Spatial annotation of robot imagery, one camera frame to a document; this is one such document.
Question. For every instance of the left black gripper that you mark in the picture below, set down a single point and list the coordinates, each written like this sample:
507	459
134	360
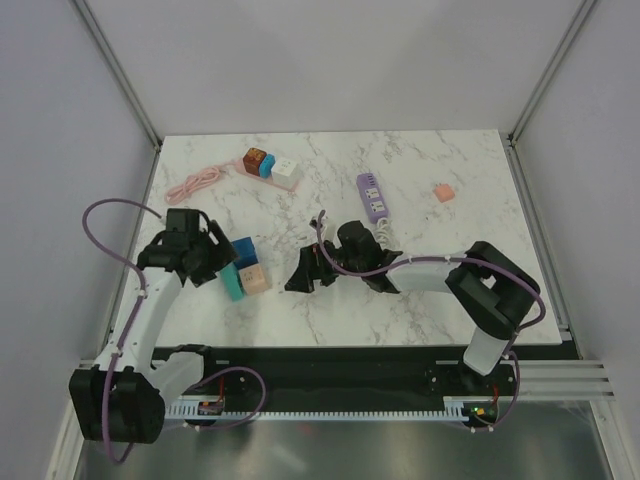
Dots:
221	254

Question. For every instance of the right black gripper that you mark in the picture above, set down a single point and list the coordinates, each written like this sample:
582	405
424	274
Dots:
311	266

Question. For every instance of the teal power strip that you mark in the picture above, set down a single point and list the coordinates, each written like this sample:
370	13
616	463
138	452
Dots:
231	280

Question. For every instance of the blue cube plug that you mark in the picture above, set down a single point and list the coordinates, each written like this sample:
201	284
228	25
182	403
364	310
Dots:
246	253

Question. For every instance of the purple power strip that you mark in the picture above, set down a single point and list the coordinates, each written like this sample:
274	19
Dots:
371	196

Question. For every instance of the pink plug adapter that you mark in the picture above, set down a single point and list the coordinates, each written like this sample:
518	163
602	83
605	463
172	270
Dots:
444	193

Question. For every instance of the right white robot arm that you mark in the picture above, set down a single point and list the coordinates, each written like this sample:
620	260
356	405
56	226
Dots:
500	298

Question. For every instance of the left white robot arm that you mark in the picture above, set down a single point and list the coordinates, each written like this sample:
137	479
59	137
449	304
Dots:
123	395

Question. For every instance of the peach cube plug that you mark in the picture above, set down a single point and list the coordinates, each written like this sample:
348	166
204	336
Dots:
253	280

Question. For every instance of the white cube plug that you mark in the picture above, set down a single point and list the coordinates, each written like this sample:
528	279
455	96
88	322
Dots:
286	173

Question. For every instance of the brown cube plug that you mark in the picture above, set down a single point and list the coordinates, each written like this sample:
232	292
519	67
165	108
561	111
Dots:
253	160

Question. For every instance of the light blue plug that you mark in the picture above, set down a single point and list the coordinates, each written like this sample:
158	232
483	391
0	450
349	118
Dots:
266	166

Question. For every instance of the pink power strip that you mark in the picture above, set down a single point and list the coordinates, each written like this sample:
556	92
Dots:
239	168

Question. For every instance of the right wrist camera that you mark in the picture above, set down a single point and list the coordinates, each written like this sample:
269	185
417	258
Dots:
325	225

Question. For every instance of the aluminium rail bar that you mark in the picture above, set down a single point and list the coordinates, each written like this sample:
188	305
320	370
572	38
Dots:
542	378

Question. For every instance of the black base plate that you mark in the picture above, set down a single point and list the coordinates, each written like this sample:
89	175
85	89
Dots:
350	379

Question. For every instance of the left aluminium frame post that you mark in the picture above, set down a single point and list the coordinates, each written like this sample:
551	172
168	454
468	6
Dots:
117	71

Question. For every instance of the aluminium frame post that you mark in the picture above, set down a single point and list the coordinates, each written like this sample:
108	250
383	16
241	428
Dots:
578	22
117	71

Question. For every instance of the white cable duct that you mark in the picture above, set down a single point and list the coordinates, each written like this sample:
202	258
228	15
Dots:
197	410

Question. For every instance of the right aluminium frame post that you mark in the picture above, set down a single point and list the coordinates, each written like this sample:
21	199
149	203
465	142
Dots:
578	22

